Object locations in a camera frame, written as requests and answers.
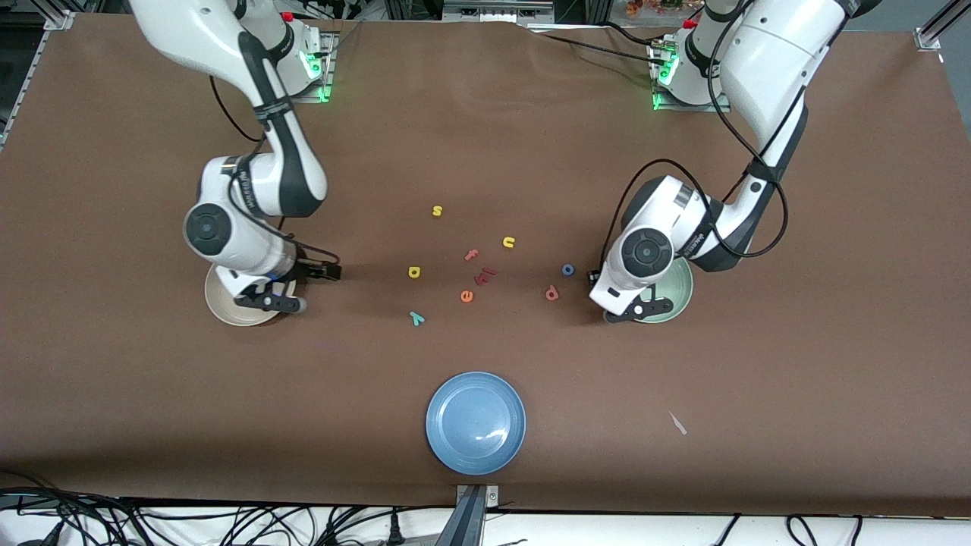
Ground blue plate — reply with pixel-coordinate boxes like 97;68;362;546
426;371;526;476

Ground grey aluminium camera pole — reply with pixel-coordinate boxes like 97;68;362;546
436;484;501;546

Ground beige brown plate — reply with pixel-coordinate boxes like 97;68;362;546
204;264;298;327

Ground grey metal box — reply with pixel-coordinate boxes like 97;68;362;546
444;0;555;24

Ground brown paper table cover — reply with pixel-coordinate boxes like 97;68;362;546
0;15;971;518

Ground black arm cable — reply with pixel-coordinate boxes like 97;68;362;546
602;0;790;274
209;74;342;266

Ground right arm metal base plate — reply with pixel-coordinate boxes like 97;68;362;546
252;30;337;103

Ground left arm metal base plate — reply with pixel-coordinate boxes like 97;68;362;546
652;42;733;113

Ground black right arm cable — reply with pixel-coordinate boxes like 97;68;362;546
209;74;342;266

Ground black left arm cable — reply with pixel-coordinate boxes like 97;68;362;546
602;0;790;274

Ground black base cable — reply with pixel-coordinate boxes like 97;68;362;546
540;30;668;67
598;20;659;48

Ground green plate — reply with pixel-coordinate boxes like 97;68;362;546
641;256;694;325

